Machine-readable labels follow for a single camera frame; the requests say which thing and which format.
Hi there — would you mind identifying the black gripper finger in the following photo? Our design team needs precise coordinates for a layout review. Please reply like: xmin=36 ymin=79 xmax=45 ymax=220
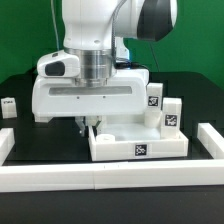
xmin=75 ymin=117 xmax=86 ymax=136
xmin=92 ymin=116 xmax=102 ymax=129

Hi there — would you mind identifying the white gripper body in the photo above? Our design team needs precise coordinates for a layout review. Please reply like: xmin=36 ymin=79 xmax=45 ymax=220
xmin=32 ymin=69 xmax=149 ymax=122

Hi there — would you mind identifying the white square tabletop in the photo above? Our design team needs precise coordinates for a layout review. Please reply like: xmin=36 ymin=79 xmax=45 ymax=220
xmin=88 ymin=115 xmax=188 ymax=161

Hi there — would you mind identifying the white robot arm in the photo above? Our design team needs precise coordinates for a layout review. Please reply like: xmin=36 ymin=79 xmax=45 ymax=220
xmin=32 ymin=0 xmax=177 ymax=129

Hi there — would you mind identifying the white front barrier wall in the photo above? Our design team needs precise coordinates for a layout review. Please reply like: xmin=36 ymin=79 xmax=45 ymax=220
xmin=0 ymin=159 xmax=224 ymax=192

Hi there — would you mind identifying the white barrier wall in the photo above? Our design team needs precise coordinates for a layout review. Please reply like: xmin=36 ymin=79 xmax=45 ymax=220
xmin=197 ymin=123 xmax=224 ymax=159
xmin=0 ymin=128 xmax=15 ymax=166
xmin=0 ymin=159 xmax=224 ymax=192

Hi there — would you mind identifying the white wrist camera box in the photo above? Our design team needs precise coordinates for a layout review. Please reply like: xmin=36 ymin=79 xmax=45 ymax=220
xmin=37 ymin=50 xmax=80 ymax=78

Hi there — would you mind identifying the white left barrier wall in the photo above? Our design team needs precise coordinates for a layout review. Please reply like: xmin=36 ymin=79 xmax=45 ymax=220
xmin=0 ymin=128 xmax=15 ymax=166

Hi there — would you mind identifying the white right barrier wall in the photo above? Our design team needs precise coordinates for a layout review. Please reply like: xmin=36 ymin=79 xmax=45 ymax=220
xmin=197 ymin=123 xmax=224 ymax=159

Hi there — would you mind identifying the grey thin cable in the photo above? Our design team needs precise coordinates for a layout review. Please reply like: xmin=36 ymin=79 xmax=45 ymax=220
xmin=50 ymin=0 xmax=64 ymax=51

